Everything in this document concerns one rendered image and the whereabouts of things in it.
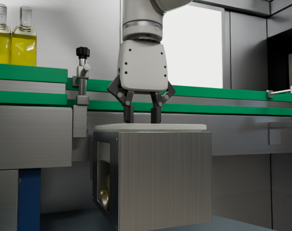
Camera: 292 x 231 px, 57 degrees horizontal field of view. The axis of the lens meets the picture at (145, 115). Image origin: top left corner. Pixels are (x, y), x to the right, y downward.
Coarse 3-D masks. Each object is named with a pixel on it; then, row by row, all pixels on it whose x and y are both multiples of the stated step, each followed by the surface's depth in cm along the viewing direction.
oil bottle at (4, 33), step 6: (0, 24) 64; (0, 30) 64; (6, 30) 64; (0, 36) 64; (6, 36) 64; (0, 42) 64; (6, 42) 64; (0, 48) 64; (6, 48) 64; (0, 54) 63; (6, 54) 64; (0, 60) 63; (6, 60) 64
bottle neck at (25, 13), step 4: (20, 8) 67; (24, 8) 67; (28, 8) 67; (20, 12) 67; (24, 12) 67; (28, 12) 67; (20, 16) 67; (24, 16) 67; (28, 16) 67; (20, 20) 67; (24, 20) 67; (28, 20) 67; (20, 24) 67; (24, 24) 66; (28, 24) 67
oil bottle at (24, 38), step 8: (16, 32) 64; (24, 32) 65; (32, 32) 66; (16, 40) 64; (24, 40) 65; (32, 40) 66; (16, 48) 64; (24, 48) 65; (32, 48) 66; (16, 56) 64; (24, 56) 65; (32, 56) 65; (16, 64) 64; (24, 64) 65; (32, 64) 65
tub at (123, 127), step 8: (96, 128) 57; (104, 128) 50; (112, 128) 44; (120, 128) 42; (128, 128) 42; (136, 128) 42; (144, 128) 42; (152, 128) 43; (160, 128) 43; (168, 128) 44; (176, 128) 44; (184, 128) 45; (192, 128) 46; (200, 128) 46
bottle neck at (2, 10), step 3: (0, 6) 65; (3, 6) 66; (6, 6) 67; (0, 9) 65; (3, 9) 66; (6, 9) 67; (0, 12) 65; (3, 12) 66; (6, 12) 67; (0, 15) 65; (3, 15) 66; (6, 15) 67; (0, 18) 65; (3, 18) 66; (0, 21) 65; (3, 21) 66
